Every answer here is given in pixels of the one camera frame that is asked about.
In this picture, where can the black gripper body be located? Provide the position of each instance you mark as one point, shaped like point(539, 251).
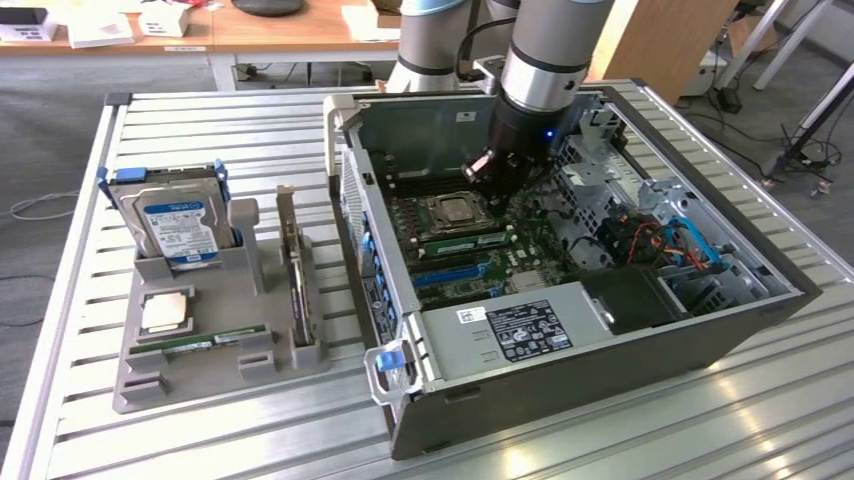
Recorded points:
point(523, 130)

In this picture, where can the green RAM stick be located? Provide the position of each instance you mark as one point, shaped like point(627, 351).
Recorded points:
point(467, 244)
point(193, 344)

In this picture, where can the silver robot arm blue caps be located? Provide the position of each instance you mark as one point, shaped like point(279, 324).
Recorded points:
point(547, 30)

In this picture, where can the silver CPU chip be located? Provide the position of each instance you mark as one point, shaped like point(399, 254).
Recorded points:
point(463, 211)
point(165, 310)

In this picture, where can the metal disk bay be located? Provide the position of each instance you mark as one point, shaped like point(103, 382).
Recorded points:
point(594, 180)

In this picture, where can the CPU in metal socket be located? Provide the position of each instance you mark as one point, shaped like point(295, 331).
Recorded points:
point(438, 216)

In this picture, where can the green motherboard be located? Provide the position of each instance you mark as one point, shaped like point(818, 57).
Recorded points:
point(540, 252)

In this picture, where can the black expansion slot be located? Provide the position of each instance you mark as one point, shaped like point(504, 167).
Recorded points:
point(446, 263)

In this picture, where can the silver chipset heat sink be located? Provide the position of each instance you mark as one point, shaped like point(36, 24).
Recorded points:
point(530, 282)

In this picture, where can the blue expansion slot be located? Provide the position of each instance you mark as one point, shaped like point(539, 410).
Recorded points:
point(447, 276)

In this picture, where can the blue slot retainer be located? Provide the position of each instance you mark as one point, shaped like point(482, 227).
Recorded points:
point(364, 246)

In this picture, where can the white box device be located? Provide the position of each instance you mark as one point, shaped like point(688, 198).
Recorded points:
point(707, 80)

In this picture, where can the black fan shroud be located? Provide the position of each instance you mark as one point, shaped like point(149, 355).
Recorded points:
point(634, 300)

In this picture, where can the black power brick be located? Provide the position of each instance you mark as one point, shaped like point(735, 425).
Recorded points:
point(727, 102)

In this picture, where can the white paper sheet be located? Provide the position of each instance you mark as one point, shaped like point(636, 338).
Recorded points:
point(363, 27)

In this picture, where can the brown cardboard box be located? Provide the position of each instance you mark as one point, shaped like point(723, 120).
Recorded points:
point(380, 10)

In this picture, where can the grey power supply unit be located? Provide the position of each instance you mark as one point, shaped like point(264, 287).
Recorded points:
point(454, 350)

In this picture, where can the green graphics card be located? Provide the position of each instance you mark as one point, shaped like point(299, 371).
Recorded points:
point(301, 300)

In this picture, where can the black stand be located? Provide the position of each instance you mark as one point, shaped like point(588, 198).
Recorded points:
point(790, 155)

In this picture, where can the blue release tab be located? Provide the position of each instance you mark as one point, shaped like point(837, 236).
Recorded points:
point(390, 362)

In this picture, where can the black PC case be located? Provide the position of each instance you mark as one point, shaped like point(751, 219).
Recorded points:
point(567, 400)

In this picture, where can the dark round object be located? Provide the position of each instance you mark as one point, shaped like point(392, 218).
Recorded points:
point(267, 7)

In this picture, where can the hard disk with blue label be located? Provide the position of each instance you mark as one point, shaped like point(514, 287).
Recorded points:
point(176, 225)

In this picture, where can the grey parts rack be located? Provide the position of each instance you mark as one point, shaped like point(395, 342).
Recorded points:
point(220, 310)

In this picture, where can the white carton box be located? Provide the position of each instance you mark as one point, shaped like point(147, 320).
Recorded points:
point(163, 22)

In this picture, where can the black table corner cap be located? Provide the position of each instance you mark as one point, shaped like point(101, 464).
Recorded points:
point(119, 98)

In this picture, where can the white booklet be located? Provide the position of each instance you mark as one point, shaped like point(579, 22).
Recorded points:
point(100, 32)

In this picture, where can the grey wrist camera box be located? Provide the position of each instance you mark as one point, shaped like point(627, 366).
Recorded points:
point(490, 75)

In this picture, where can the white table frame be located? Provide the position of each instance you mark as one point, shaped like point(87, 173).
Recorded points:
point(752, 42)

